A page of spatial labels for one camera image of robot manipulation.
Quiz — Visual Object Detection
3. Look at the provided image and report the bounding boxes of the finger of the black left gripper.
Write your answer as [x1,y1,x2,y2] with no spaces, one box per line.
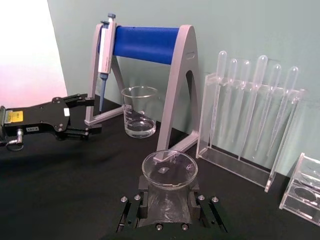
[61,93,96,110]
[56,125,103,143]

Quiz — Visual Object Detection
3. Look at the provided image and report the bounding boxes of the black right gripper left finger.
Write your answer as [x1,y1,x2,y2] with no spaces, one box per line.
[116,174,151,233]

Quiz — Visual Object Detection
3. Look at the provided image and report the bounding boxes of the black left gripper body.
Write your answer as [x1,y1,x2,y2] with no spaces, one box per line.
[4,96,73,141]

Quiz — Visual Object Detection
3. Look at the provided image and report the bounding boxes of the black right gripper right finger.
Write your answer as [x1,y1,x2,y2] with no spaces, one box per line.
[188,179,229,233]

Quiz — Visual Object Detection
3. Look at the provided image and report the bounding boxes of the clear glass beaker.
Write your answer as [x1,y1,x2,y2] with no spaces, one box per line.
[141,149,199,225]
[120,86,158,139]

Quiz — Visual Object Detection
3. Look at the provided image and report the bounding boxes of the white and blue micropipette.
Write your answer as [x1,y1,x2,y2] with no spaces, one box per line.
[97,20,117,113]

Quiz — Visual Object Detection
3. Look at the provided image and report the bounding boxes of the clear acrylic pipette rack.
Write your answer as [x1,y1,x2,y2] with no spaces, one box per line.
[196,73,308,193]

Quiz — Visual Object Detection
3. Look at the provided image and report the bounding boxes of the black table cloth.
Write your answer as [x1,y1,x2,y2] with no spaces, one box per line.
[0,96,320,240]

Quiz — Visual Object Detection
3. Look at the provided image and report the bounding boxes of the white backdrop panel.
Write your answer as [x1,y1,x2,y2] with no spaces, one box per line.
[0,0,68,108]

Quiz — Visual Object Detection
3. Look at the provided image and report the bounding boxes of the grey stand with blue bar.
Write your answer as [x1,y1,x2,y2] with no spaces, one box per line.
[84,24,201,163]

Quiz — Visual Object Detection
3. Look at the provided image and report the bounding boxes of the small clear acrylic holder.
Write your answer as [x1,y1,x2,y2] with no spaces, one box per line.
[279,152,320,221]

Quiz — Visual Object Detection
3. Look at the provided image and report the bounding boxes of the dark cable with silver plug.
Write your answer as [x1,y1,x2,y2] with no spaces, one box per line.
[0,128,25,152]

